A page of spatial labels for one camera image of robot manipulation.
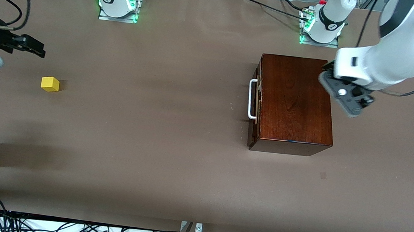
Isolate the yellow block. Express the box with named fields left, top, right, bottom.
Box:
left=40, top=75, right=61, bottom=94

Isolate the wooden drawer with white handle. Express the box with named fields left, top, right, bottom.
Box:
left=243, top=55, right=269, bottom=149

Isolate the dark wooden drawer cabinet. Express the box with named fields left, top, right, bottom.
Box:
left=246, top=52, right=342, bottom=159

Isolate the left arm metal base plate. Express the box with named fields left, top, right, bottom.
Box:
left=298, top=7, right=343, bottom=49

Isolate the black cable on table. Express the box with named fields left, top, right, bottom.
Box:
left=239, top=0, right=312, bottom=22

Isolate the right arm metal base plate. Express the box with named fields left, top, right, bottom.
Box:
left=98, top=0, right=142, bottom=24

